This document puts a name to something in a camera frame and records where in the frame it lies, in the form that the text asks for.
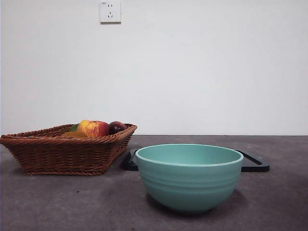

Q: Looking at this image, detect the teal ribbed bowl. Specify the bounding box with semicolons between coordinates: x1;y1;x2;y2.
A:
134;143;244;214

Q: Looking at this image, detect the yellow brown round fruit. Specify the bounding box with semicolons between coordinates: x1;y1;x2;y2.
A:
60;129;88;138

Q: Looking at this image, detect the dark red plum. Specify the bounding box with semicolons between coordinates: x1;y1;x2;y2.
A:
109;121;128;135

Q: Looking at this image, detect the red yellow apple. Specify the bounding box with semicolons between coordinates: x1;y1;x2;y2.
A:
77;119;111;138

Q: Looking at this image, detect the brown wicker basket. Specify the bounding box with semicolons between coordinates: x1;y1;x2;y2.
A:
0;123;138;176

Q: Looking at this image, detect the dark green rectangular tray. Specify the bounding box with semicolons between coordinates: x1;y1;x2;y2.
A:
121;148;270;173

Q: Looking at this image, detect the white wall socket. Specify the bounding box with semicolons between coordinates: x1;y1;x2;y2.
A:
100;0;122;24

